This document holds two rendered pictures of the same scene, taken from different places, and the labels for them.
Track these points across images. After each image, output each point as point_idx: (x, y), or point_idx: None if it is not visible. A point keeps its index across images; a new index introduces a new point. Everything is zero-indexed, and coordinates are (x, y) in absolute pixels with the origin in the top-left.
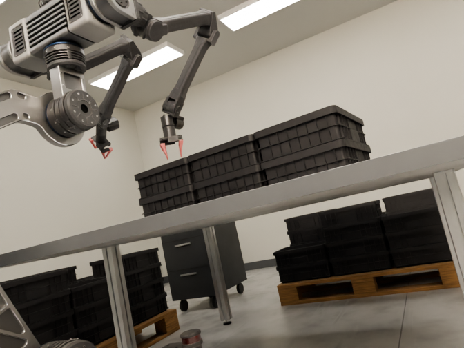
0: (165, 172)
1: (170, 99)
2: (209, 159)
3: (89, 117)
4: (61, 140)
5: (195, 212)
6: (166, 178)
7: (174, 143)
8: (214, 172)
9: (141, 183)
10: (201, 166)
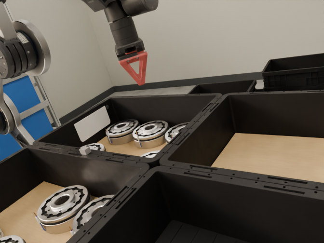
0: (75, 131)
1: None
2: (1, 181)
3: (0, 68)
4: (31, 73)
5: None
6: (77, 138)
7: (142, 50)
8: (7, 201)
9: (110, 112)
10: (19, 176)
